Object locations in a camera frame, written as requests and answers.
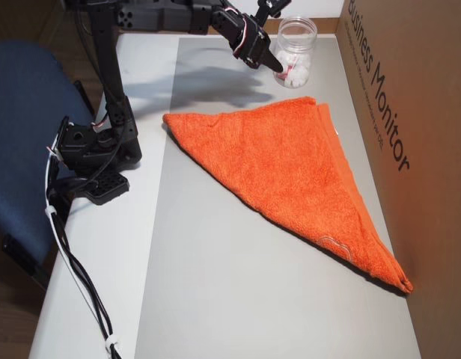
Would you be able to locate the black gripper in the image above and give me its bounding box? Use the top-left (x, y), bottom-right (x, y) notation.
top-left (232, 13), bottom-right (285, 74)

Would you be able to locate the orange terry towel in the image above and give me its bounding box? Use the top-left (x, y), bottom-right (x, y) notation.
top-left (162, 96), bottom-right (414, 296)

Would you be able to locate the red white paper packet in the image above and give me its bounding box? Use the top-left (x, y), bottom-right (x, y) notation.
top-left (277, 63), bottom-right (297, 82)

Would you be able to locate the clear plastic jar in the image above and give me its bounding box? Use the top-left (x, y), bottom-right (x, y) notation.
top-left (271, 15), bottom-right (317, 89)

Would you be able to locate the brown back panel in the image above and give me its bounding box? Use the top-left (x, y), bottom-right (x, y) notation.
top-left (116, 16), bottom-right (346, 37)

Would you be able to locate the cardboard monitor box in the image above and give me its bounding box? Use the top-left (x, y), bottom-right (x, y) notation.
top-left (337, 0), bottom-right (461, 359)

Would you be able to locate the grey table mat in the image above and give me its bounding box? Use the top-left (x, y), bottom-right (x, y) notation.
top-left (135, 35), bottom-right (422, 359)

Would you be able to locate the blue office chair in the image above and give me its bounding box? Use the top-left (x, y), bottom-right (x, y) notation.
top-left (0, 39), bottom-right (100, 289)

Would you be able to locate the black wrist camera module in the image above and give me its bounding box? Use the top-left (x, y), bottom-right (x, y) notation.
top-left (254, 0), bottom-right (291, 28)

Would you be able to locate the white cable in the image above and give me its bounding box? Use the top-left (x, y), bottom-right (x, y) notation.
top-left (45, 149), bottom-right (115, 349)

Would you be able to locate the black cable bundle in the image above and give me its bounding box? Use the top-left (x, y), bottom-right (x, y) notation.
top-left (45, 164), bottom-right (123, 359)

